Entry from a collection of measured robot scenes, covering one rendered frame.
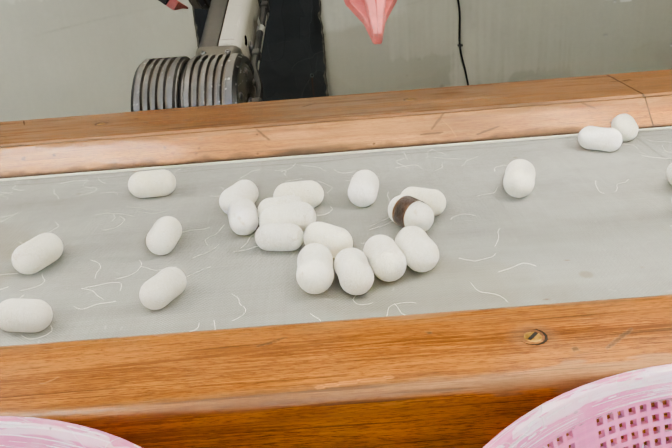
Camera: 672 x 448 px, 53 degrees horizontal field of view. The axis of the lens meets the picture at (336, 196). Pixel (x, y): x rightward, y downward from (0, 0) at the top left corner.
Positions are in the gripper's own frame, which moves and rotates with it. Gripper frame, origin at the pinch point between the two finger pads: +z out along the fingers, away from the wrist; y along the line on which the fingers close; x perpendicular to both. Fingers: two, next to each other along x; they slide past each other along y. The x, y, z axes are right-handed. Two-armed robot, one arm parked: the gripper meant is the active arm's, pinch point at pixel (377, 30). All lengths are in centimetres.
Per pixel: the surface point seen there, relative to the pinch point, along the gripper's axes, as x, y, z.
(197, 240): -0.6, -13.5, 17.4
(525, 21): 151, 67, -127
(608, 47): 162, 100, -121
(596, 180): 2.7, 15.3, 13.1
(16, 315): -8.3, -21.0, 24.3
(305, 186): 0.3, -6.1, 13.3
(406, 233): -5.5, 0.1, 19.9
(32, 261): -3.8, -22.9, 19.5
